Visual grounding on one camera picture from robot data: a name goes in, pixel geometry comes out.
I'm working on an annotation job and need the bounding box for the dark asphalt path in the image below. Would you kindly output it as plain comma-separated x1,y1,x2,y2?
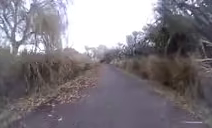
14,63,208,128

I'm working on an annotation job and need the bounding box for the strip of fallen dry leaves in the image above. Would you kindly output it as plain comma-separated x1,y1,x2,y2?
8,66,102,116

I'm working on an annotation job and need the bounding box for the row of bushes and trees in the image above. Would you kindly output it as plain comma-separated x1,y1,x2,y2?
99,0,212,101
0,0,103,116

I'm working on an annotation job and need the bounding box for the grass verge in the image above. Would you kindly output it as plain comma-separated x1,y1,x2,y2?
114,64,212,128

